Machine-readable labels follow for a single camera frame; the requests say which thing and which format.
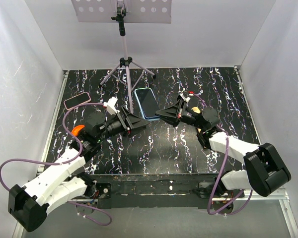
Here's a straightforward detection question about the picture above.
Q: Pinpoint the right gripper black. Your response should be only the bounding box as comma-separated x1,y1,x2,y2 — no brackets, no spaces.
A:
155,99,205,130

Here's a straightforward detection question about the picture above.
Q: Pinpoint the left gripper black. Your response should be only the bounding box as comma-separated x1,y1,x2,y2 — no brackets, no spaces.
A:
96,106,149,142

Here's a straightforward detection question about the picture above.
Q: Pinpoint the phone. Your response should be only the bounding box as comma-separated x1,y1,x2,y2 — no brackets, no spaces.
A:
134,87,159,121
64,92,91,110

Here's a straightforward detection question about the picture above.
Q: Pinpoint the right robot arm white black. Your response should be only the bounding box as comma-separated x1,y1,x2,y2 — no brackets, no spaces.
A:
155,98,292,197

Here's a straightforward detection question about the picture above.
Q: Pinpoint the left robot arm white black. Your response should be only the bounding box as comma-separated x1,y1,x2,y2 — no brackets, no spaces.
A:
8,105,149,232

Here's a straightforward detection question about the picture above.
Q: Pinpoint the cream toy microphone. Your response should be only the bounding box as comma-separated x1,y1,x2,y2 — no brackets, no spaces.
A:
191,106,209,149

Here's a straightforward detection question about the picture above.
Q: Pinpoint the orange curved piece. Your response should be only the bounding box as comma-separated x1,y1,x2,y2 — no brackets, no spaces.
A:
71,125,85,137

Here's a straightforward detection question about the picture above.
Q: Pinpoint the music stand with tripod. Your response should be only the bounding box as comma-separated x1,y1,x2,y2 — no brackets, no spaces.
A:
72,0,172,112

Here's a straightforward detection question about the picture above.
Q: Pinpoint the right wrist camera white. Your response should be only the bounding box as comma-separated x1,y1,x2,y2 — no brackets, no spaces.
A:
177,93,191,103

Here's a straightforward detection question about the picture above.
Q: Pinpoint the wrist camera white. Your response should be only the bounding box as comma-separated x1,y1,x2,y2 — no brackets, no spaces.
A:
177,93,191,103
103,97,120,115

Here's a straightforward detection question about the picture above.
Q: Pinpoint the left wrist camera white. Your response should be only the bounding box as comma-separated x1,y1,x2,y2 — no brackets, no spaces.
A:
103,97,120,115

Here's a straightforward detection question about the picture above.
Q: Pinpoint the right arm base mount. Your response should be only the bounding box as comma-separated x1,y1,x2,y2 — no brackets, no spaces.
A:
189,182,241,201

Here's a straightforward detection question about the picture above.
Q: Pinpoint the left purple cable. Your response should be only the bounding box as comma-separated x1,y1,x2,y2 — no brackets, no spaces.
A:
0,103,113,226

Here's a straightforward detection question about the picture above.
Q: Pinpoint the purple cable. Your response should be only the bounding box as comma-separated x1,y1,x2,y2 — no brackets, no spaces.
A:
0,103,113,226
191,92,253,216

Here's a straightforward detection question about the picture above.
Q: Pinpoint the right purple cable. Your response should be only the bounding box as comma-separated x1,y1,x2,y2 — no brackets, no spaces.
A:
191,92,253,216

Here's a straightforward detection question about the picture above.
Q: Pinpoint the aluminium front rail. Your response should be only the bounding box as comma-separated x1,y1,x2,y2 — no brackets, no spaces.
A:
13,189,290,238

